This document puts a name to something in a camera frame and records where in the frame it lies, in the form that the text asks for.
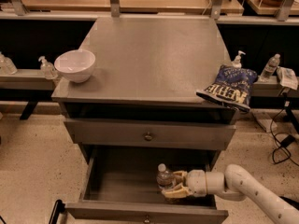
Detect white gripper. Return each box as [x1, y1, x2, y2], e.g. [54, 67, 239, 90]
[162, 170, 207, 199]

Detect clear plastic water bottle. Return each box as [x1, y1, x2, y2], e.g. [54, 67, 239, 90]
[156, 163, 176, 189]

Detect blue chip bag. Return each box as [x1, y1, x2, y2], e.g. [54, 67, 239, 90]
[196, 65, 258, 113]

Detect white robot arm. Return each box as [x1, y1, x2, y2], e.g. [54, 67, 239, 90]
[162, 164, 299, 224]

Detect open lower grey drawer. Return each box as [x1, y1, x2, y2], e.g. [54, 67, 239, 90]
[66, 147, 228, 224]

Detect grey drawer cabinet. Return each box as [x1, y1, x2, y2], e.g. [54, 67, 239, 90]
[52, 16, 238, 167]

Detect upper grey drawer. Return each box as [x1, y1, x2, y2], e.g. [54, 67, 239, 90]
[64, 119, 236, 150]

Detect right sanitizer pump bottle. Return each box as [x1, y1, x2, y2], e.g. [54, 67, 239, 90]
[232, 50, 245, 68]

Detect sanitizer pump bottle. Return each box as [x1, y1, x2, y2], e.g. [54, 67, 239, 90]
[38, 56, 58, 79]
[232, 50, 245, 68]

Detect background water bottle right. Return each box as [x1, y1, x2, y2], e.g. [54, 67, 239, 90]
[260, 54, 280, 81]

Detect left sanitizer pump bottle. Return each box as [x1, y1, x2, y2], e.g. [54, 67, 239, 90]
[38, 56, 58, 79]

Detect clear bottle far left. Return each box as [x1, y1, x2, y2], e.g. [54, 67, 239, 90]
[0, 51, 17, 75]

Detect black object bottom left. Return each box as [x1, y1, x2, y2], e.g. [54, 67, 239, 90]
[49, 199, 66, 224]

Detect right grey bench shelf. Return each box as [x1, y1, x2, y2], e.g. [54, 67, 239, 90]
[251, 76, 299, 98]

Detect grey bench shelf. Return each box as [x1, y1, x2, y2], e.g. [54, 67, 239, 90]
[0, 69, 59, 120]
[251, 76, 299, 98]

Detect folded paper on shelf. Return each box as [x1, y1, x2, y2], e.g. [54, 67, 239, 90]
[277, 66, 298, 90]

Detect white bowl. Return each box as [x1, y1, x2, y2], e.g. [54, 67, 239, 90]
[54, 49, 95, 83]

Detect left grey bench shelf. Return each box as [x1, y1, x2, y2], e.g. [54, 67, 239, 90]
[0, 69, 59, 120]

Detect wooden background table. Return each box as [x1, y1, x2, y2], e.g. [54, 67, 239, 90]
[22, 0, 211, 14]

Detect black cable on floor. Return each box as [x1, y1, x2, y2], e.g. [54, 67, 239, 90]
[269, 91, 299, 167]

